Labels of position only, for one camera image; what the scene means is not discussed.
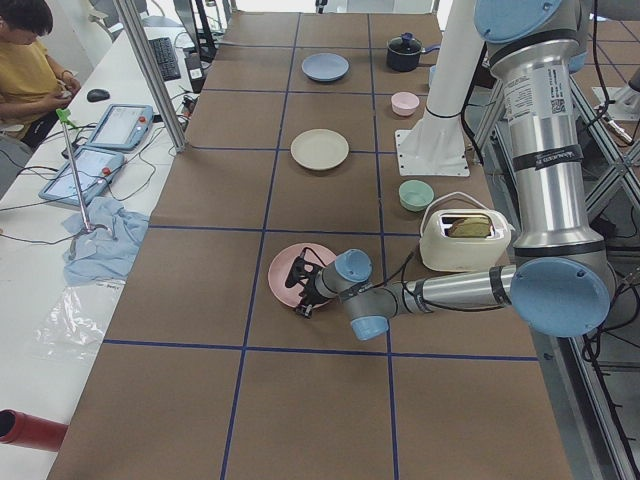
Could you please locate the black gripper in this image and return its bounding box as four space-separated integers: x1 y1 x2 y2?
294 279 325 319

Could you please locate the pink plate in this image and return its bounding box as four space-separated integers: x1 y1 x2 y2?
268 242 336 307

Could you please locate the blue plate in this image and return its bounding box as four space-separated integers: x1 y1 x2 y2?
301 53 350 83

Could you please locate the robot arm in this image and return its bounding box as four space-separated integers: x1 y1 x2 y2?
287 1 614 340

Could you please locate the green bowl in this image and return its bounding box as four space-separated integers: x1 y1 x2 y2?
398 179 435 212

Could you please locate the cream plate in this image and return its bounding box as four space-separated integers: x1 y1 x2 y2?
290 129 349 171

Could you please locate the cream toaster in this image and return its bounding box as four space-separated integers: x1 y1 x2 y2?
419 191 514 272

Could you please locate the bread slice in toaster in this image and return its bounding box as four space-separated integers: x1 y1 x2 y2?
446 216 492 238

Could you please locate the light blue cloth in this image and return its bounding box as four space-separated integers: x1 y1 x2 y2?
63 197 149 286

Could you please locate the clear plastic bag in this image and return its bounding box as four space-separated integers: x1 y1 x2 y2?
27 281 125 363

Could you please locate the pink bowl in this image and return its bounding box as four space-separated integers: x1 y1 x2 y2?
391 91 420 117

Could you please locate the lower teach pendant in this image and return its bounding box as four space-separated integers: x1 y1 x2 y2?
39 147 125 206

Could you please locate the teach pendant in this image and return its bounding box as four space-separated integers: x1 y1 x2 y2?
39 147 125 206
86 104 154 152

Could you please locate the upper teach pendant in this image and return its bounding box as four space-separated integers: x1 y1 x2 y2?
86 104 154 152

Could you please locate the light blue cup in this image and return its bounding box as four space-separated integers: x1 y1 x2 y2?
428 65 437 89

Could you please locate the black keyboard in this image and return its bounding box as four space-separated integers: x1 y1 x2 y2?
148 37 181 81

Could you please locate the dark blue pot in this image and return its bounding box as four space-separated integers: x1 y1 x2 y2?
386 40 441 72

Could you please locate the glass pot lid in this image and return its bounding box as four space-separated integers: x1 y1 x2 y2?
388 32 422 55

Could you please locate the black computer mouse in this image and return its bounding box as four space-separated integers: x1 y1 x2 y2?
86 88 111 103

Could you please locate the metal stand with green clip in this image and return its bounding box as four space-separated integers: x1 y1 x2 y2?
56 108 116 260

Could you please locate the red cylinder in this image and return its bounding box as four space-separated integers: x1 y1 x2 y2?
1 409 68 452

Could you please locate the person in yellow shirt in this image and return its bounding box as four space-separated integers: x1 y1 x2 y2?
1 0 81 149

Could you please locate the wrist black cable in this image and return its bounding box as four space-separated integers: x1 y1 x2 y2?
299 246 416 301

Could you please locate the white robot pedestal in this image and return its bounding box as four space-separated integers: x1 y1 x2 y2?
396 0 485 177

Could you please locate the aluminium frame post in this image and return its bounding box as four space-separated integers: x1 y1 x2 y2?
114 0 186 153

